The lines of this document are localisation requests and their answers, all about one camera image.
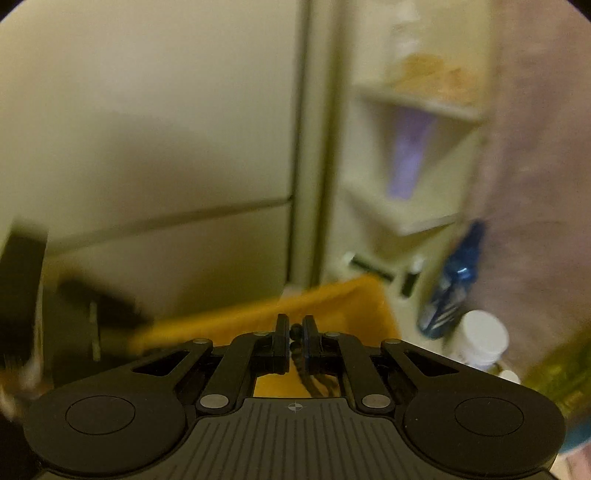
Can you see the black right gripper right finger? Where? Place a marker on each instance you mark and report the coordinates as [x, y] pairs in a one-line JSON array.
[[344, 357]]

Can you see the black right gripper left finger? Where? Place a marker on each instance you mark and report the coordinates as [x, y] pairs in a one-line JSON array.
[[246, 358]]

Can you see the orange plastic tray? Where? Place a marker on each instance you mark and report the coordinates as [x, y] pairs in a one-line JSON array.
[[358, 307]]

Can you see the dark green lying tube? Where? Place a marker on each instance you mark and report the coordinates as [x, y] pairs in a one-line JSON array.
[[359, 263]]

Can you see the small dark roller bottle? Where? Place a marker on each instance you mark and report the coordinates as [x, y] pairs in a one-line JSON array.
[[411, 277]]

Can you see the blue spray bottle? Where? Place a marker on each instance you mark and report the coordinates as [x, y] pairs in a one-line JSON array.
[[459, 274]]

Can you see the white cream jar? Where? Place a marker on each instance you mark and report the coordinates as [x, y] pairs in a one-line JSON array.
[[479, 340]]

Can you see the small green white jar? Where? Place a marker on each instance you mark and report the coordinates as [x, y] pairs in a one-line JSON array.
[[509, 375]]

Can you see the mauve hanging towel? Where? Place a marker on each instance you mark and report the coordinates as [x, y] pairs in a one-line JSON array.
[[532, 185]]

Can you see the green spray bottle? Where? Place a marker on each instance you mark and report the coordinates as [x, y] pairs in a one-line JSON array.
[[563, 376]]

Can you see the lavender tube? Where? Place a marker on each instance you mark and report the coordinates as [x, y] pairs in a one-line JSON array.
[[412, 130]]

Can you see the cream corner shelf unit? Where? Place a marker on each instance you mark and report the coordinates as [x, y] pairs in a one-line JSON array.
[[363, 218]]

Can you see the tan box on top shelf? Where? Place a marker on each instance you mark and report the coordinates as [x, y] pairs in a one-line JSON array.
[[430, 76]]

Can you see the white bottle on top shelf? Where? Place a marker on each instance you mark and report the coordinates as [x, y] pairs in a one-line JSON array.
[[405, 30]]

